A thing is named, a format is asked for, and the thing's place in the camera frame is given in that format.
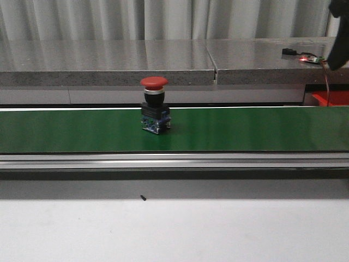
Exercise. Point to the small green circuit board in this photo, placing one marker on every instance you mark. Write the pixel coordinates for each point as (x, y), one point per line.
(311, 59)

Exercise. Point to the red plastic tray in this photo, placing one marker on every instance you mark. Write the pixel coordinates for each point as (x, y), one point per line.
(336, 98)

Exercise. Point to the red mushroom push button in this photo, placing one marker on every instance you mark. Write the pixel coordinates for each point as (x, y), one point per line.
(155, 114)

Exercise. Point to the aluminium conveyor frame rail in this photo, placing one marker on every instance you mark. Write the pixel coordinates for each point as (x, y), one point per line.
(256, 160)

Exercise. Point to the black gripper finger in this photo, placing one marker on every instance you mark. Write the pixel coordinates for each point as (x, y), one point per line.
(338, 56)

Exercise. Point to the black connector plug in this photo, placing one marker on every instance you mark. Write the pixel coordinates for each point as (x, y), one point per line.
(288, 51)

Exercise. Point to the grey pleated curtain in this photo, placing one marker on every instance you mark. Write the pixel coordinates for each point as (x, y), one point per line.
(153, 20)

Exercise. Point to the grey stone countertop slab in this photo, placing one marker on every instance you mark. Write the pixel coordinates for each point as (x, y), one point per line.
(182, 62)

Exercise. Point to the green conveyor belt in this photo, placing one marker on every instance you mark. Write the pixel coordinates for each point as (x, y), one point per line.
(208, 129)

